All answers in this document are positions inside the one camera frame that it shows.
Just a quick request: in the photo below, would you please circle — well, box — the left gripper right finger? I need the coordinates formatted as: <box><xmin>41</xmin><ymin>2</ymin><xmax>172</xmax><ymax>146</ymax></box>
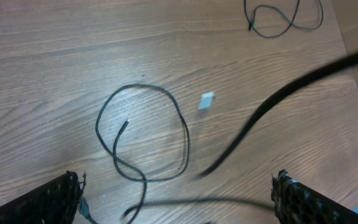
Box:
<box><xmin>271</xmin><ymin>169</ymin><xmax>358</xmax><ymax>224</ymax></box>

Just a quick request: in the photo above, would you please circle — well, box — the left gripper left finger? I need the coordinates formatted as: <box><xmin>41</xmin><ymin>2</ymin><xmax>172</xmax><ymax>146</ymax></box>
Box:
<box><xmin>0</xmin><ymin>171</ymin><xmax>86</xmax><ymax>224</ymax></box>

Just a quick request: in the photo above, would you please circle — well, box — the black USB cable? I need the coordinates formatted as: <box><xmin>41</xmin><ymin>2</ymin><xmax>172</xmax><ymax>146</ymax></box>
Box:
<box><xmin>121</xmin><ymin>45</ymin><xmax>358</xmax><ymax>218</ymax></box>
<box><xmin>243</xmin><ymin>0</ymin><xmax>324</xmax><ymax>39</ymax></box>
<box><xmin>78</xmin><ymin>83</ymin><xmax>191</xmax><ymax>224</ymax></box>

